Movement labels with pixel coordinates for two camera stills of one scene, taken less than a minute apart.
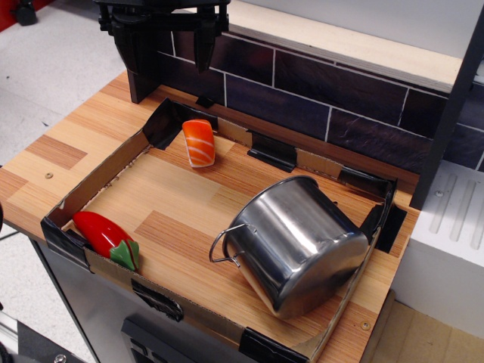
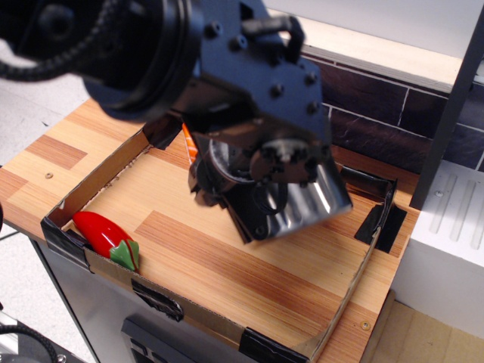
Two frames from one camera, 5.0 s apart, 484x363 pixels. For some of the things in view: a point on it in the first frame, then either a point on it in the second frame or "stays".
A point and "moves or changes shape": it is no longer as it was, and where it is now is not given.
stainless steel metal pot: x=296 y=247 moves or changes shape
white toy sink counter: x=442 y=272 stays
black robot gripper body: x=206 y=12 to x=255 y=117
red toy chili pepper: x=107 y=239 stays
